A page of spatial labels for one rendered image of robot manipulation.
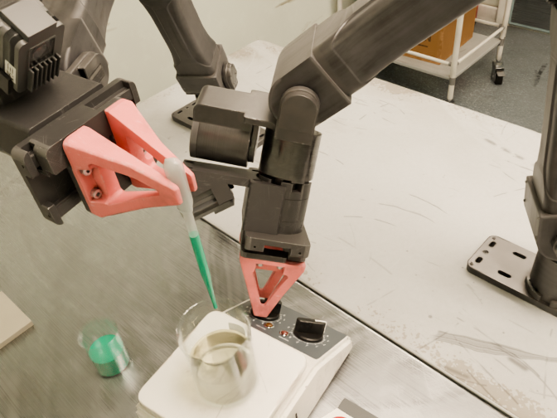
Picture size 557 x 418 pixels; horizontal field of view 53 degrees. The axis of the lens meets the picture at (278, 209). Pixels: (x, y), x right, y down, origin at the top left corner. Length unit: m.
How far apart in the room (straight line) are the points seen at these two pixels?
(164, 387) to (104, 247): 0.33
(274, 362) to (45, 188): 0.26
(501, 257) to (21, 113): 0.57
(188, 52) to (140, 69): 1.30
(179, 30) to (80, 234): 0.33
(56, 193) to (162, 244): 0.40
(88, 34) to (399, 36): 0.27
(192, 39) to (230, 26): 1.55
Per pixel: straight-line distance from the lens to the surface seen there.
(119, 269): 0.79
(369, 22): 0.48
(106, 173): 0.39
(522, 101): 2.86
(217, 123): 0.54
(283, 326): 0.61
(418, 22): 0.48
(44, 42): 0.39
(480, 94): 2.88
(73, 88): 0.43
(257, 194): 0.54
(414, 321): 0.68
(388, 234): 0.77
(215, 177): 0.55
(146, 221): 0.85
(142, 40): 2.11
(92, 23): 0.55
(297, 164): 0.54
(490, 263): 0.74
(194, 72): 0.89
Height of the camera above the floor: 1.44
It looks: 42 degrees down
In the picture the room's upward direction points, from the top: 7 degrees counter-clockwise
